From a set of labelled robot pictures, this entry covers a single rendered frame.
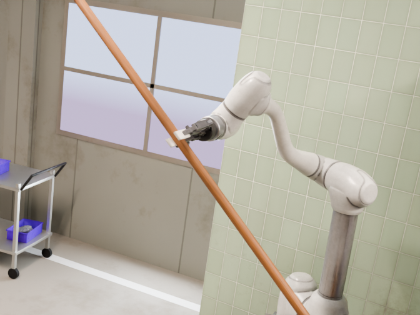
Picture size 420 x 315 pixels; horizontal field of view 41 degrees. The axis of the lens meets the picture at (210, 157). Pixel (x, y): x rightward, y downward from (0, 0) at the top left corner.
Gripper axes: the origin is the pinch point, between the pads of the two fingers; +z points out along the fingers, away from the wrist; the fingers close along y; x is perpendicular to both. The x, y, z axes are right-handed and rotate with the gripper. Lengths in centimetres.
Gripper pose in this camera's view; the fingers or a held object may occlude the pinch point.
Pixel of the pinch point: (177, 137)
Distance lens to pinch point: 176.5
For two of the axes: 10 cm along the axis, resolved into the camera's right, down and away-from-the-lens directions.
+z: -4.5, 1.8, -8.8
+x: -5.8, -8.0, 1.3
